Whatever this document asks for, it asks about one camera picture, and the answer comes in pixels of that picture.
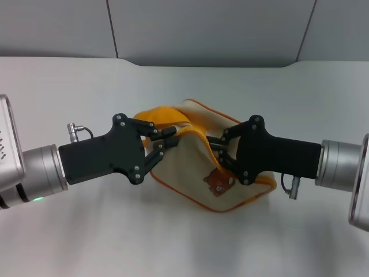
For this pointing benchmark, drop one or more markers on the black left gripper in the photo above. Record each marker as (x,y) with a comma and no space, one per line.
(109,153)

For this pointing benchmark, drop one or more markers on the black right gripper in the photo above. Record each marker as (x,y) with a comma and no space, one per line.
(282,155)

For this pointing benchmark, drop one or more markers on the beige food bag orange trim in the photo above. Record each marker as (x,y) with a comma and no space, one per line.
(187,170)

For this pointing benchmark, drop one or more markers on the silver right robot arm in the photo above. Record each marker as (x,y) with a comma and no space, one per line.
(343,167)

